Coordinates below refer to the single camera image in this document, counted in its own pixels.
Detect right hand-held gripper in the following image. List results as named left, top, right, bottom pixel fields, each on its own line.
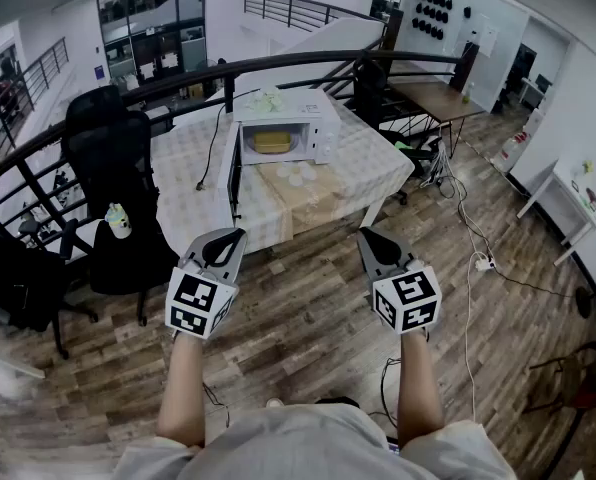
left=356, top=226, right=443, bottom=336

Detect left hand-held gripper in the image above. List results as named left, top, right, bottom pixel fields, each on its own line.
left=165, top=227, right=248, bottom=341

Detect white microwave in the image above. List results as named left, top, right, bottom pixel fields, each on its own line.
left=217, top=89, right=342, bottom=224

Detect person's right forearm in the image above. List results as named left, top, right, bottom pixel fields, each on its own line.
left=395, top=330, right=447, bottom=450

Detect person's left forearm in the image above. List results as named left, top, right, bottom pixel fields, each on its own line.
left=156, top=332, right=208, bottom=450

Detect small colourful cup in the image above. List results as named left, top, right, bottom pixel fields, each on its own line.
left=104, top=202, right=133, bottom=240

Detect person's black trousers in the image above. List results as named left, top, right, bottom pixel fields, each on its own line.
left=316, top=395, right=360, bottom=409

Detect beige flower-print mat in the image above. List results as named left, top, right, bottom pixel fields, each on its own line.
left=255, top=160, right=350, bottom=240

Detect checked tablecloth table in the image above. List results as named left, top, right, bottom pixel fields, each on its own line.
left=149, top=98, right=416, bottom=255

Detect black mesh office chair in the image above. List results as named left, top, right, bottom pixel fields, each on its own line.
left=59, top=84, right=180, bottom=328

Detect black round stand base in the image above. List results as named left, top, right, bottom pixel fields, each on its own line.
left=574, top=286, right=595, bottom=320

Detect black armrest office chair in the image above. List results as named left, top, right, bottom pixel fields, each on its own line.
left=0, top=216, right=100, bottom=361

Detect clear water jug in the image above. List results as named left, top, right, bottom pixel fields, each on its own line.
left=496, top=131, right=530, bottom=170

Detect person's white shirt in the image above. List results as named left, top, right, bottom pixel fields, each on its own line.
left=111, top=401, right=520, bottom=480

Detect white side table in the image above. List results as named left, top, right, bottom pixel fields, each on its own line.
left=515, top=156, right=596, bottom=268

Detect red stool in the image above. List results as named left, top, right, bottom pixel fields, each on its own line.
left=521, top=340, right=596, bottom=415

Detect brown wooden desk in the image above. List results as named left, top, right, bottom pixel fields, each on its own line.
left=387, top=78, right=487, bottom=160

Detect white artificial flower bouquet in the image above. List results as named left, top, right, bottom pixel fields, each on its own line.
left=242, top=86, right=287, bottom=115

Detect black swivel chair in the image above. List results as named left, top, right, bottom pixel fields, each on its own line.
left=352, top=55, right=435, bottom=207

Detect black curved metal railing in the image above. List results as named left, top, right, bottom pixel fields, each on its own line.
left=0, top=49, right=479, bottom=269

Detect black glass shelving cabinet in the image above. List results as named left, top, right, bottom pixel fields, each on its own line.
left=96, top=0, right=209, bottom=88

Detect black straight balcony railing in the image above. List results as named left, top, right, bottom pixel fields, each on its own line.
left=242, top=0, right=385, bottom=35

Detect long white cable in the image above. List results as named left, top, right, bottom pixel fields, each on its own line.
left=440, top=140, right=489, bottom=422

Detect right gripper thin black cable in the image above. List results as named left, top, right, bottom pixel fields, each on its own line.
left=379, top=357, right=404, bottom=427

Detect gripper thin black cable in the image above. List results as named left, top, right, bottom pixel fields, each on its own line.
left=202, top=381, right=232, bottom=430
left=379, top=357, right=404, bottom=427

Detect left gripper thin black cable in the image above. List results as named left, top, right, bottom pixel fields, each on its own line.
left=202, top=381, right=232, bottom=430

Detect thin black floor cable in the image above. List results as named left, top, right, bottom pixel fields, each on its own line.
left=494, top=266, right=579, bottom=300

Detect bundle of cables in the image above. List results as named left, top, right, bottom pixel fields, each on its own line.
left=419, top=139, right=460, bottom=200

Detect group of black wall-mounted headsets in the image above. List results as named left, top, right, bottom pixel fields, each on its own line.
left=410, top=0, right=455, bottom=42

